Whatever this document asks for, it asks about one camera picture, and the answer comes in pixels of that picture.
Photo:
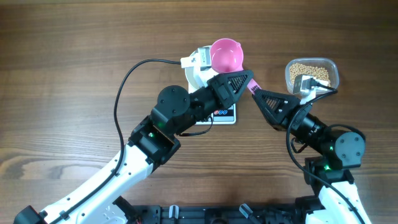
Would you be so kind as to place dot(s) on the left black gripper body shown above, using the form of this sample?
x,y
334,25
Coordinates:
x,y
205,103

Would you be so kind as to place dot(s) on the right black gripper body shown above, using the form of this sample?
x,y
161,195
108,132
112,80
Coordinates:
x,y
306,126

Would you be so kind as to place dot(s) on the pink plastic scoop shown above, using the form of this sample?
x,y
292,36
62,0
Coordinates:
x,y
227,56

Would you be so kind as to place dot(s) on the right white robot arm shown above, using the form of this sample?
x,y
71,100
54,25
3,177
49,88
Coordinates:
x,y
324,153

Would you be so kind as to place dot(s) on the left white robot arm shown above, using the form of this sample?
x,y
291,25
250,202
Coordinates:
x,y
151,144

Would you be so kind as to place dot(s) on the white bowl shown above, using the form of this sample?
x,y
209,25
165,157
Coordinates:
x,y
198,78

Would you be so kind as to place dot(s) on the white digital kitchen scale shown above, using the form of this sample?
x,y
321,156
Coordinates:
x,y
228,116

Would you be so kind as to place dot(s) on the dried soybeans in container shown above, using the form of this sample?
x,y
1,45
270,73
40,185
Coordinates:
x,y
297,69

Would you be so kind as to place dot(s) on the clear plastic container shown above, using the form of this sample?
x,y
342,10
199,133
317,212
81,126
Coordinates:
x,y
315,62

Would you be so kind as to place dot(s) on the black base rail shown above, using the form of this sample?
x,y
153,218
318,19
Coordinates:
x,y
155,214

